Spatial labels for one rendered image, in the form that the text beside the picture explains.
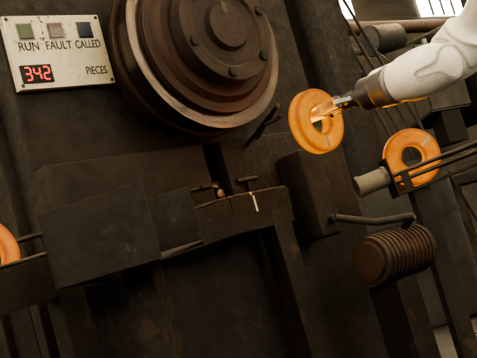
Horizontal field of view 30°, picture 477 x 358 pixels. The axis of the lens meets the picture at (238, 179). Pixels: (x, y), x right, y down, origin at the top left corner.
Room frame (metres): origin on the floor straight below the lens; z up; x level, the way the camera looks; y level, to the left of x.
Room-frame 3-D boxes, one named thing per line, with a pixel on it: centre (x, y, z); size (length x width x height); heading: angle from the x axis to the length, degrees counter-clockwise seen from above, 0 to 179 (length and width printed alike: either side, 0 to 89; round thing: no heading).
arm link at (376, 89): (1.94, -0.37, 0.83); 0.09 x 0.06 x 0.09; 131
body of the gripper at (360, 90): (1.99, -0.32, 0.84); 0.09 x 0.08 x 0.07; 41
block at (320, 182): (2.37, -0.17, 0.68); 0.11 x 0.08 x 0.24; 41
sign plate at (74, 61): (2.06, 0.33, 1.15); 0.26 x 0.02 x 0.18; 131
